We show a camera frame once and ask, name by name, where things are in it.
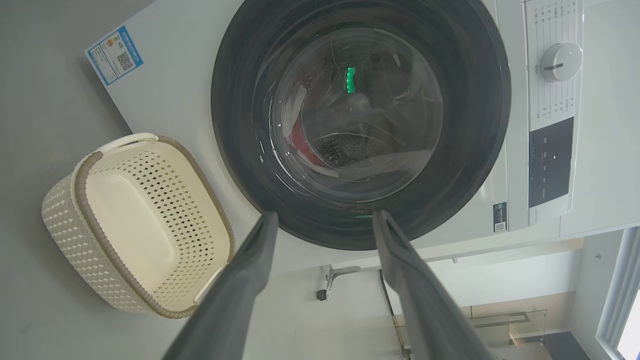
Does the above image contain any cream perforated laundry basket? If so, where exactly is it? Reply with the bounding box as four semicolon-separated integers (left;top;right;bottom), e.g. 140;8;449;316
41;133;236;319

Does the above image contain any washing machine control panel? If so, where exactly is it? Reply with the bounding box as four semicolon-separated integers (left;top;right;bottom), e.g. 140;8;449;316
522;0;585;226

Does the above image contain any small black QR sticker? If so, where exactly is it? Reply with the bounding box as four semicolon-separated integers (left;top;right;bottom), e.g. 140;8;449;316
493;202;508;233

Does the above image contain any white window frame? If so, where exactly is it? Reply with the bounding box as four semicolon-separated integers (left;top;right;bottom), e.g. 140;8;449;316
595;227;640;360

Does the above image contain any red white-striped jersey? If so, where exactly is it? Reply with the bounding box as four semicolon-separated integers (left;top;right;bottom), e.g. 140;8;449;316
291;120;322;167

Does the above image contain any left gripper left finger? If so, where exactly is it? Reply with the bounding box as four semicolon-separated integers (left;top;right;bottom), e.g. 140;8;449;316
162;211;279;360

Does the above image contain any white control knob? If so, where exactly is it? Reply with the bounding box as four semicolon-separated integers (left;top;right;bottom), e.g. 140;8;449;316
539;42;584;83

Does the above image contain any black round glass washer door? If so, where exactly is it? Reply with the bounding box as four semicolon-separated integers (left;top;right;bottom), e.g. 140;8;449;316
211;0;512;251

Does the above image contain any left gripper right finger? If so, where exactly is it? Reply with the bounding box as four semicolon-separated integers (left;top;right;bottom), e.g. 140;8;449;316
372;210;496;360

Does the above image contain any white washing machine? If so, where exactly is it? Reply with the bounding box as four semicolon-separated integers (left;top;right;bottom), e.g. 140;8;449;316
85;0;640;275

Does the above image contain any grey trolley leg with caster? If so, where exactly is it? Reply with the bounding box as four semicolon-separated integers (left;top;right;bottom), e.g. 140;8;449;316
316;265;362;302

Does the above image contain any blue energy label sticker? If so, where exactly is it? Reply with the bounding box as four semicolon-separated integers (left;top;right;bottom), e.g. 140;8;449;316
85;25;144;86

